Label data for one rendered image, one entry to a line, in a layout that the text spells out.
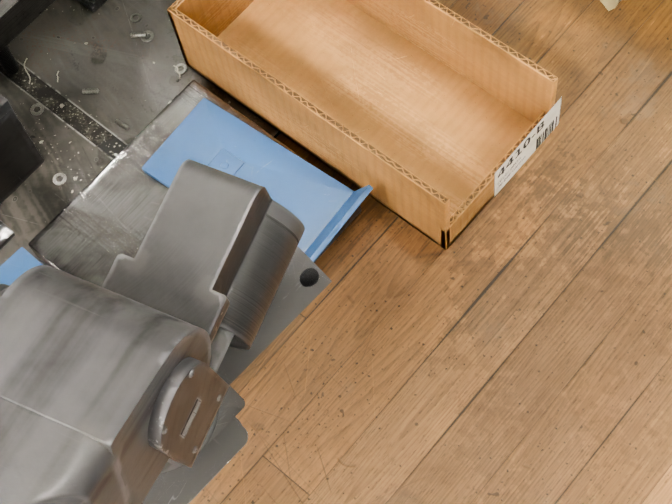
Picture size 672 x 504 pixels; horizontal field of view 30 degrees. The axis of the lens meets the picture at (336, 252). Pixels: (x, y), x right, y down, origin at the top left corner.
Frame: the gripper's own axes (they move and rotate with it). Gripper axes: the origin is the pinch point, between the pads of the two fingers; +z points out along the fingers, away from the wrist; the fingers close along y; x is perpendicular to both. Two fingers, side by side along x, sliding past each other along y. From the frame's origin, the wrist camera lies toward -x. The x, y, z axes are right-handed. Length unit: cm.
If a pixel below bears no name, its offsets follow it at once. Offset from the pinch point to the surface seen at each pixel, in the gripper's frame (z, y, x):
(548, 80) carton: 4.0, -4.3, -35.2
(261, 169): 13.1, 5.0, -19.4
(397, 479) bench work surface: 6.8, -15.4, -9.6
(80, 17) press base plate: 24.0, 23.6, -20.6
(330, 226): 8.9, -1.1, -18.8
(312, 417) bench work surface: 9.6, -9.1, -9.0
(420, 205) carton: 6.9, -4.3, -23.7
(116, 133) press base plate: 20.0, 14.6, -15.3
